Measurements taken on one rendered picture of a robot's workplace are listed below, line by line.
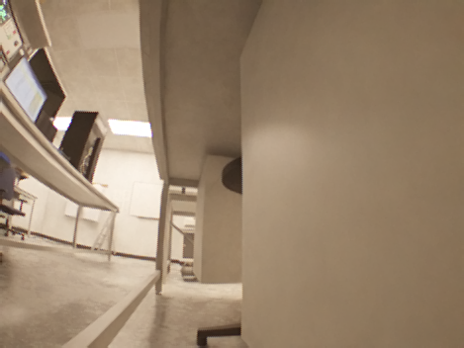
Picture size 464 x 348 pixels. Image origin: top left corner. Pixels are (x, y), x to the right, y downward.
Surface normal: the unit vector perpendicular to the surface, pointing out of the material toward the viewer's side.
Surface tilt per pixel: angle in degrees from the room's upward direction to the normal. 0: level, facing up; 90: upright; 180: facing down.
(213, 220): 90
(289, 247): 90
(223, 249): 90
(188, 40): 180
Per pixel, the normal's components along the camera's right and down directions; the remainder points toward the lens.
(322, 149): -0.97, -0.11
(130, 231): 0.26, -0.37
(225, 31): -0.01, 0.92
